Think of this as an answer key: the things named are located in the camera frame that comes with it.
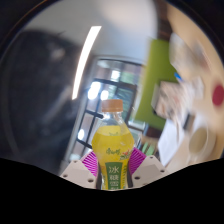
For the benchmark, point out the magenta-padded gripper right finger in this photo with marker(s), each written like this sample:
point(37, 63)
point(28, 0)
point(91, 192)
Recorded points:
point(150, 170)

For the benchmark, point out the black tablet with sticker picture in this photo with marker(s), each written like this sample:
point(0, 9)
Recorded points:
point(168, 100)

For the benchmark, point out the long curved light strip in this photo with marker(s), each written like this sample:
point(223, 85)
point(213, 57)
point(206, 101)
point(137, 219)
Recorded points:
point(85, 60)

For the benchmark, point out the black pendant lamps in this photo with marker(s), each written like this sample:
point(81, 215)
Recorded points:
point(95, 90)

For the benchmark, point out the flat round red coaster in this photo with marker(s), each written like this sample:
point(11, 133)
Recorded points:
point(218, 95)

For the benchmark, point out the yellow drink bottle orange cap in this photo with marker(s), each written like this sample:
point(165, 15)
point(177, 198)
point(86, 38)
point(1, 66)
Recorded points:
point(112, 150)

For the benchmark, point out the green upholstered bench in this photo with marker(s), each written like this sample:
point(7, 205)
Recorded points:
point(156, 66)

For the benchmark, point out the wooden chairs with green seats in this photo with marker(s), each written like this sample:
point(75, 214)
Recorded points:
point(146, 148)

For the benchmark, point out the small blue-capped bottle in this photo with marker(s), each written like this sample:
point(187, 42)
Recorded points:
point(178, 77)

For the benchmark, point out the white ceramic mug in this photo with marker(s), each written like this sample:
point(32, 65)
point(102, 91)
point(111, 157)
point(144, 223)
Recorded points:
point(200, 140)

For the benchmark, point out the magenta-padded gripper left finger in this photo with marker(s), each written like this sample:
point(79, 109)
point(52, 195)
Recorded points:
point(78, 173)

